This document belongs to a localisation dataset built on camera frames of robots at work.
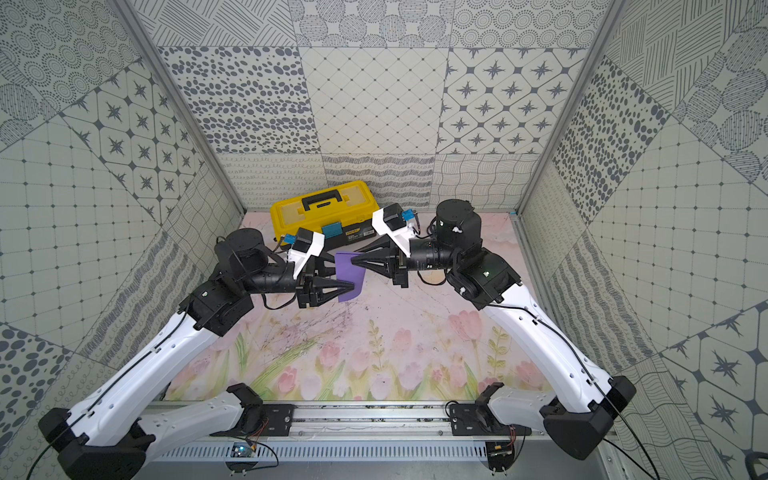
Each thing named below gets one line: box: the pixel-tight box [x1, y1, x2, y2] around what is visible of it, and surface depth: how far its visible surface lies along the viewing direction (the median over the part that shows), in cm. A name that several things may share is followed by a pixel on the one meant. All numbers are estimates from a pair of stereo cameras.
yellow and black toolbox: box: [270, 180, 381, 249], surface depth 101 cm
